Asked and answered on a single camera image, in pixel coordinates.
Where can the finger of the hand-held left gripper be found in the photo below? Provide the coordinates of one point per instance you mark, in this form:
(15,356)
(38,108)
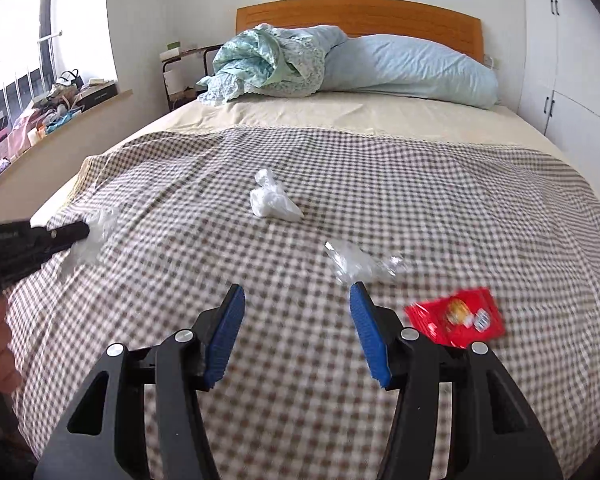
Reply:
(67,231)
(55,250)

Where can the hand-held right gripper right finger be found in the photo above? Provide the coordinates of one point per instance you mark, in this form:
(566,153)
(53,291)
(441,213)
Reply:
(370,335)

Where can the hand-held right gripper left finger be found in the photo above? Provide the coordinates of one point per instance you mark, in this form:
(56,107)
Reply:
(225,335)

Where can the clear plastic bag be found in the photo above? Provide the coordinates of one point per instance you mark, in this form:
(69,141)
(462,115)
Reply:
(97,240)

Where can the crinkled clear wrapper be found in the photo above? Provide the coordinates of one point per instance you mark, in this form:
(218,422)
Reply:
(355,260)

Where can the red cookie packet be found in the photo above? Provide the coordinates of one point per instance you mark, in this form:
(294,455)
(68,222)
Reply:
(450,317)

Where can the white tissue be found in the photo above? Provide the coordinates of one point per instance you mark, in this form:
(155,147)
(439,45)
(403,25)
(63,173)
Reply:
(272,202)

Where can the pink bag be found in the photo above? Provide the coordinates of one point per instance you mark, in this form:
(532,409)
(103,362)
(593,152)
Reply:
(22,135)

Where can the windowsill clutter pile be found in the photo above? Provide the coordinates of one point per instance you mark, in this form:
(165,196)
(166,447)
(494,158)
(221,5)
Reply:
(50,110)

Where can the black flat box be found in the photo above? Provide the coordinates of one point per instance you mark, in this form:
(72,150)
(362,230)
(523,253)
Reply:
(97,95)

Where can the black handbag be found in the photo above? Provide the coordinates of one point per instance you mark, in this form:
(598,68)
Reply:
(70,82)

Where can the brown checkered blanket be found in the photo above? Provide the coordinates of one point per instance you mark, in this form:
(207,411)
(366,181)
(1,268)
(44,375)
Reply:
(430,185)

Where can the metal window railing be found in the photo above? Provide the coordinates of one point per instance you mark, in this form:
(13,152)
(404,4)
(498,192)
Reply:
(47,37)

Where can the small white box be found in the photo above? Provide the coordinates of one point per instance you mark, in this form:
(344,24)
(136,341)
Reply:
(170,53)

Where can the dark framed window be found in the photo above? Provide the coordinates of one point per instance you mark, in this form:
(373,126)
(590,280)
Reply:
(15,20)

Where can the dark metal nightstand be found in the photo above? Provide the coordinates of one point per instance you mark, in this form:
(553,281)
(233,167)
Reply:
(192,51)

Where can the cream bed sheet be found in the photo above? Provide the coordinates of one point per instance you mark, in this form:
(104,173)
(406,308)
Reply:
(290,110)

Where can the floral green quilt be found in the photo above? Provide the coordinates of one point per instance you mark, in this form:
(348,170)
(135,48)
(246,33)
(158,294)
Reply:
(265,65)

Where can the light blue pillow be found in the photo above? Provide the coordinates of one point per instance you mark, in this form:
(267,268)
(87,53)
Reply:
(410,67)

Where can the wooden headboard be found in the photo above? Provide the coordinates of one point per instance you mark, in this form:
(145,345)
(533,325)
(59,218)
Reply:
(360,17)

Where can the white wardrobe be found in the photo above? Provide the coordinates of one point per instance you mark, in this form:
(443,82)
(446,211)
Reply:
(570,60)

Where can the white wall socket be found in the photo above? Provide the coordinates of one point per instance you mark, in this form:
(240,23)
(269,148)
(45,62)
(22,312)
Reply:
(491,61)

